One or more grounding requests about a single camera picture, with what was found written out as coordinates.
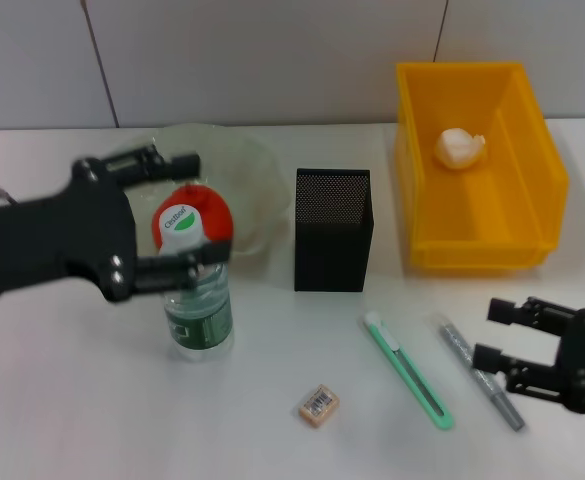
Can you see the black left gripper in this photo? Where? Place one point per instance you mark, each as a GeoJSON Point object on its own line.
{"type": "Point", "coordinates": [62, 240]}

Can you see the red-orange fruit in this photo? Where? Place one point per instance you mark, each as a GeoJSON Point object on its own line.
{"type": "Point", "coordinates": [217, 210]}

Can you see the clear plastic water bottle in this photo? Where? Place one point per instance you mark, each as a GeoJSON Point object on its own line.
{"type": "Point", "coordinates": [197, 325]}

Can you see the green utility knife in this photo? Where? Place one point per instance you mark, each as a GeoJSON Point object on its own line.
{"type": "Point", "coordinates": [407, 370]}

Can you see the white paper ball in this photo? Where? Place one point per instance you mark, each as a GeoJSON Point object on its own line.
{"type": "Point", "coordinates": [457, 147]}

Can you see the beige eraser with barcode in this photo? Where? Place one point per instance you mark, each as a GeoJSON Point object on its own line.
{"type": "Point", "coordinates": [319, 406]}

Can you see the grey marker pen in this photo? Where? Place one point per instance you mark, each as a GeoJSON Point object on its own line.
{"type": "Point", "coordinates": [507, 405]}

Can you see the green glass fruit plate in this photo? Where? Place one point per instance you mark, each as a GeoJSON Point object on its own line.
{"type": "Point", "coordinates": [252, 175]}

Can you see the black mesh pen holder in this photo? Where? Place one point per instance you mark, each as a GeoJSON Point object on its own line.
{"type": "Point", "coordinates": [332, 245]}

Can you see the yellow plastic bin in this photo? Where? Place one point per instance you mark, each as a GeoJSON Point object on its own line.
{"type": "Point", "coordinates": [482, 225]}

